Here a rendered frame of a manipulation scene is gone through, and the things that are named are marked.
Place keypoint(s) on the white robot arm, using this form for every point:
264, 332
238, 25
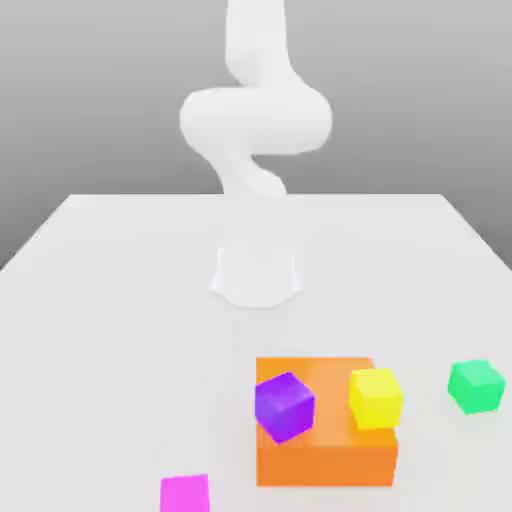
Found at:
256, 120

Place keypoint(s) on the small purple cube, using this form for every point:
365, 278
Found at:
284, 408

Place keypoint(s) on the small yellow cube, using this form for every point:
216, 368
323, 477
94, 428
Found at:
376, 400

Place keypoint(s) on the small magenta cube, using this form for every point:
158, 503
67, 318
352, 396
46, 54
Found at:
184, 495

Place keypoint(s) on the small green cube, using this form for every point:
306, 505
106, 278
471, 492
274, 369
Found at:
476, 386

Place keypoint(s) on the large orange box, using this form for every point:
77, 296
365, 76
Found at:
332, 456

